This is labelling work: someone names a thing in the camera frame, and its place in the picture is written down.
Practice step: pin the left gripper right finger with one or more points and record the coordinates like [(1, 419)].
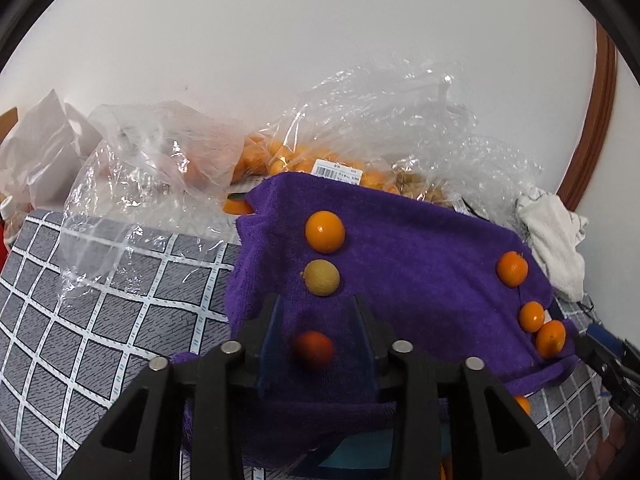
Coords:
[(462, 405)]

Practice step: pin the orange tangerine with stem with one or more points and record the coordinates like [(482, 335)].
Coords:
[(512, 269)]

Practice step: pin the white crumpled towel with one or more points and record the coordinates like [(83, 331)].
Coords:
[(553, 233)]

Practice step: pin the purple towel covered tray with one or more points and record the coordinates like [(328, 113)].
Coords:
[(424, 269)]

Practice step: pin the person right hand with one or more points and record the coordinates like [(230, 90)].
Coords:
[(617, 457)]

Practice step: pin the orange citrus fruit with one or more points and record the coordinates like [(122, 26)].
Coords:
[(524, 403), (550, 339)]

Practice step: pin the grey checkered bed sheet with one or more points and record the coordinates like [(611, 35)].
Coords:
[(65, 355)]

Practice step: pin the yellowish green small fruit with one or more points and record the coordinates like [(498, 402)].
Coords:
[(321, 278)]

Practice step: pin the small red fruit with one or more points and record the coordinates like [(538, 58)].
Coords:
[(314, 347)]

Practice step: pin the brown wooden door frame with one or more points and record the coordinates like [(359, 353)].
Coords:
[(598, 115)]

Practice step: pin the clear bag of kumquats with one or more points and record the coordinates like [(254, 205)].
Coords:
[(395, 127)]

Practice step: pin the clear bag left fruits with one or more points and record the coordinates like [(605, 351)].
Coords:
[(158, 170)]

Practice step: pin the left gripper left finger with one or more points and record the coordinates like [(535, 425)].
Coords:
[(140, 436)]

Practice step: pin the small orange kumquat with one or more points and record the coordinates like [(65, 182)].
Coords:
[(325, 232)]

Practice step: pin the white plastic bag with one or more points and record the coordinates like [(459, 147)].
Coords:
[(43, 153)]

